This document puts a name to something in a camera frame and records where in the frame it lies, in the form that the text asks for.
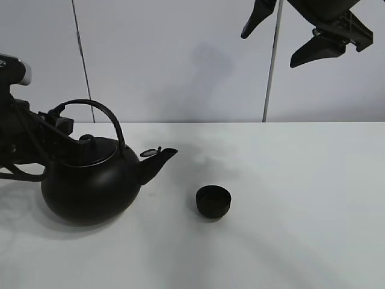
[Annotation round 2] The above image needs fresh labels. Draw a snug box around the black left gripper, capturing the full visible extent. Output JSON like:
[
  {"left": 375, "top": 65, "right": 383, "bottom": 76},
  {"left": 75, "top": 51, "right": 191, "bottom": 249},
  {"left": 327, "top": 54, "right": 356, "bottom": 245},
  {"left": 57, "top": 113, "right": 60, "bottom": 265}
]
[{"left": 0, "top": 81, "right": 100, "bottom": 166}]

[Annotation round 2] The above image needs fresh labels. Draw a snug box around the small black teacup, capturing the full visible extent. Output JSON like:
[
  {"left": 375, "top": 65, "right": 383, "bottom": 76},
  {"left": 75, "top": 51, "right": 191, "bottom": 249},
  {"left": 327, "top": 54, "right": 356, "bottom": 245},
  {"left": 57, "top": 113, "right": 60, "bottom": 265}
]
[{"left": 196, "top": 185, "right": 232, "bottom": 219}]

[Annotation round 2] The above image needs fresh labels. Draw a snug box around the silver right wall seam strip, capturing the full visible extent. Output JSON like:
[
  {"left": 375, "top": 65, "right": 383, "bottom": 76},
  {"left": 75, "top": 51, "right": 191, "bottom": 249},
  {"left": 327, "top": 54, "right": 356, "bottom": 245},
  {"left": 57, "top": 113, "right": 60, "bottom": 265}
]
[{"left": 262, "top": 0, "right": 283, "bottom": 123}]

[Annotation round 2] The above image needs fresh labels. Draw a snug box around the dark left wall seam strip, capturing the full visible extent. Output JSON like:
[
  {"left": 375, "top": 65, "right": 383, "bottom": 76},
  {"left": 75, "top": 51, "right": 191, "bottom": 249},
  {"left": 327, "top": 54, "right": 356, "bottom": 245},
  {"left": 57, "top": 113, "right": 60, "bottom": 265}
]
[{"left": 70, "top": 0, "right": 96, "bottom": 123}]

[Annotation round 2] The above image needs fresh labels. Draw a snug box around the black round teapot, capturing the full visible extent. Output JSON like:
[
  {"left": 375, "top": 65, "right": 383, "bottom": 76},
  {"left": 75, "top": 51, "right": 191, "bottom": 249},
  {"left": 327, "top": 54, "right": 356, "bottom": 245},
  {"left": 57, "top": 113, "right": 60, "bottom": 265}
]
[{"left": 41, "top": 99, "right": 178, "bottom": 225}]

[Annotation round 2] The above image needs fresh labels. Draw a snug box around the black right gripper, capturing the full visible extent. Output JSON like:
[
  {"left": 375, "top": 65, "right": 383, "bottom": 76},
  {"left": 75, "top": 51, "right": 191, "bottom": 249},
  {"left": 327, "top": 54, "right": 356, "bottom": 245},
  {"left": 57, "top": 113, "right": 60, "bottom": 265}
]
[{"left": 241, "top": 0, "right": 373, "bottom": 68}]

